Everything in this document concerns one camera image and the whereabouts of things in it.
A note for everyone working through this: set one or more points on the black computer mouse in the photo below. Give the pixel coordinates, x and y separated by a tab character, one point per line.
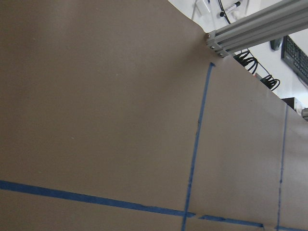
276	44

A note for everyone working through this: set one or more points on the aluminium frame post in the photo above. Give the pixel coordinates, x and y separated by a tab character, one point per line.
276	21

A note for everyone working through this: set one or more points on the metal cup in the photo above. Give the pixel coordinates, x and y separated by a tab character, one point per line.
304	114

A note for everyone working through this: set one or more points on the black keyboard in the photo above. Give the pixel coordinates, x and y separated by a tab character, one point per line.
295	58

